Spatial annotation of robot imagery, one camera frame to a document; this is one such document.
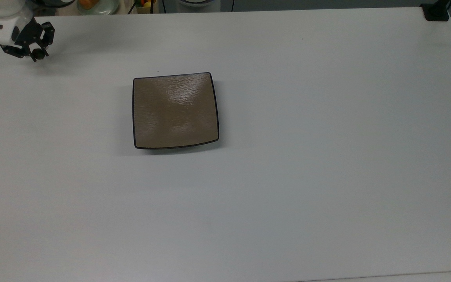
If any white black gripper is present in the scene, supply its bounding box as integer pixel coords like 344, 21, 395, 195
0, 11, 55, 60

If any round green plate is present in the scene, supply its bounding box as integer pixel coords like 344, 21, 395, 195
77, 0, 120, 16

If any square brown ceramic plate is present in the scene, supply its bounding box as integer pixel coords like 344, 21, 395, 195
132, 72, 220, 150

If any white round object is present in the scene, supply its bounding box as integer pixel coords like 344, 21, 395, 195
176, 0, 221, 7

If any black table clamp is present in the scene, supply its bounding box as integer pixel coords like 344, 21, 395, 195
420, 0, 451, 22

